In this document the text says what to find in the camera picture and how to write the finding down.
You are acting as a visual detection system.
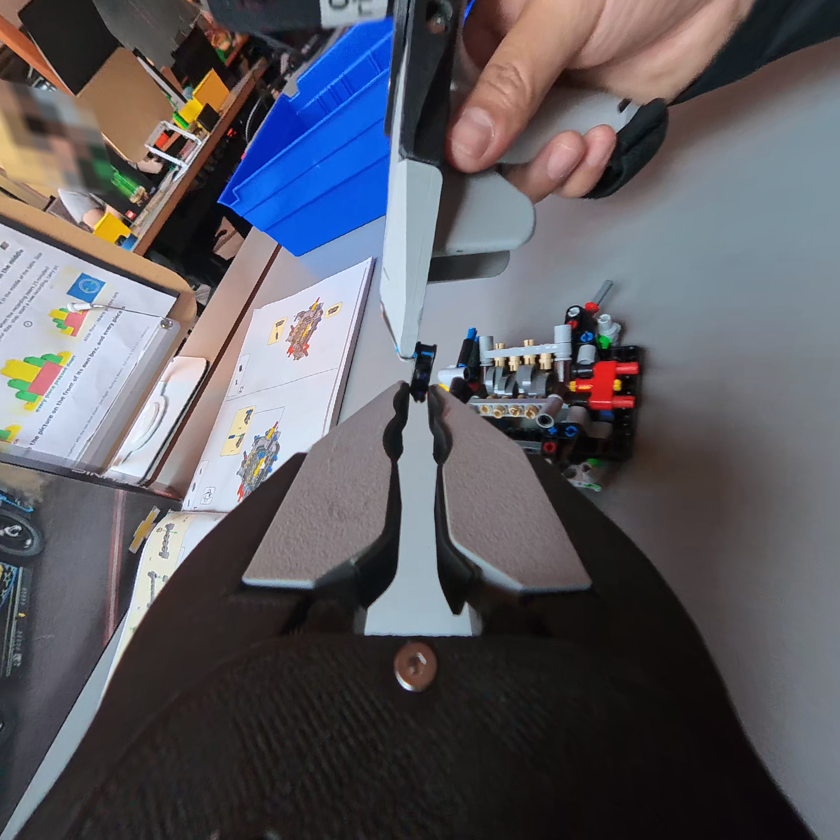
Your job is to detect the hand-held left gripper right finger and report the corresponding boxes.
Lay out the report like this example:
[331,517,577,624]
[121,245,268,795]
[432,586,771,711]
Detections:
[428,386,593,616]

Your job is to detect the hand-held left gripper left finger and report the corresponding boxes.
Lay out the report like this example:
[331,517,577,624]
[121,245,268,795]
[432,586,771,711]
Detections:
[243,381,410,613]

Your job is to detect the cardboard stand with instruction sheet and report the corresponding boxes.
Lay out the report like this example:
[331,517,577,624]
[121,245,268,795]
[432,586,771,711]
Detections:
[0,196,199,472]

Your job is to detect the lego engine assembly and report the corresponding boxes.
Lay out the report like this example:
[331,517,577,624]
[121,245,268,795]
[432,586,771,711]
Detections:
[436,281,645,492]

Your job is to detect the blue plastic storage bin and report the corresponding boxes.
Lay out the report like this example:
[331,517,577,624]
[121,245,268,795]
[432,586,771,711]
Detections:
[217,18,396,258]

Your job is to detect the brown cardboard box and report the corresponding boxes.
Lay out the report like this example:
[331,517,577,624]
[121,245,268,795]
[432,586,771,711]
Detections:
[75,46,179,165]

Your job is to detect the lego instruction booklet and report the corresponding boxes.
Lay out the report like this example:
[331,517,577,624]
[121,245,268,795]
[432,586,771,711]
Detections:
[98,256,376,690]

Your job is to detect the wooden workbench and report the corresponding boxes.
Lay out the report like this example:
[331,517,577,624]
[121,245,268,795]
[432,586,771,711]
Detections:
[0,13,271,258]

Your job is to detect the black lego set box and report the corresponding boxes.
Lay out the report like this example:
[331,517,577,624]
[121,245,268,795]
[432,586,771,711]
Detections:
[0,459,182,821]

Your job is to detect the person's right hand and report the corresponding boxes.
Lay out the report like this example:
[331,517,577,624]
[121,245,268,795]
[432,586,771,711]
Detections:
[445,0,757,203]

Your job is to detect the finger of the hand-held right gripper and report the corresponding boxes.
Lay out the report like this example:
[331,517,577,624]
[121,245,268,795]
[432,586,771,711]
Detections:
[379,157,445,360]

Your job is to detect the person's right forearm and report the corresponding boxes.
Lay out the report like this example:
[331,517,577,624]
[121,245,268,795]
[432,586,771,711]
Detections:
[668,0,840,107]

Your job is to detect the yellow plastic box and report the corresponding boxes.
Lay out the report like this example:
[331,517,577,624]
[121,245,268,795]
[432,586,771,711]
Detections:
[189,68,232,114]

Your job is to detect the small black lego piece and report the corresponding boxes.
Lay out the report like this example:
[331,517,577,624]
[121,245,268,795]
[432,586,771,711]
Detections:
[408,341,439,403]

